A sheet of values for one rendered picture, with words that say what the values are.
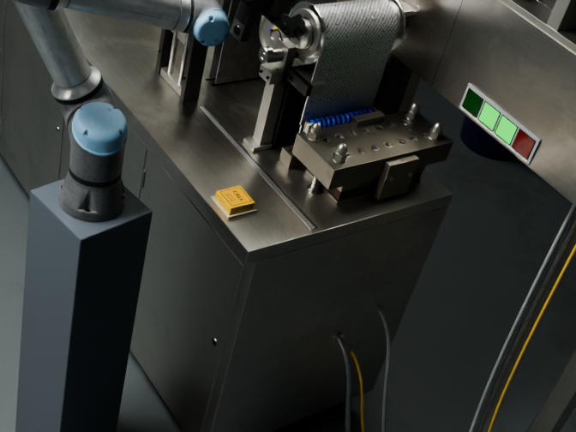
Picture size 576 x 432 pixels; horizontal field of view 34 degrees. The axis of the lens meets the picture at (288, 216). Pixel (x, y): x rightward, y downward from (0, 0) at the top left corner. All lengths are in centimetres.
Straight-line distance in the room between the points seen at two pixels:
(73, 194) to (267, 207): 47
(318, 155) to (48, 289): 72
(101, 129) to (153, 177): 52
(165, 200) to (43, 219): 41
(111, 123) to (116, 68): 65
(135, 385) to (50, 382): 55
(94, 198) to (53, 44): 34
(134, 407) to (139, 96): 96
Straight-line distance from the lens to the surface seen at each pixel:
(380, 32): 237
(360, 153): 232
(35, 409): 265
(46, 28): 204
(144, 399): 297
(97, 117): 207
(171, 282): 258
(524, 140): 228
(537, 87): 224
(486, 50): 233
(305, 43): 228
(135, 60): 274
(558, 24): 219
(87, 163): 207
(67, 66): 209
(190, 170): 234
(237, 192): 226
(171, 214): 248
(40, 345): 246
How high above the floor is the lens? 228
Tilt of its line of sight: 37 degrees down
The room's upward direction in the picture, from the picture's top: 16 degrees clockwise
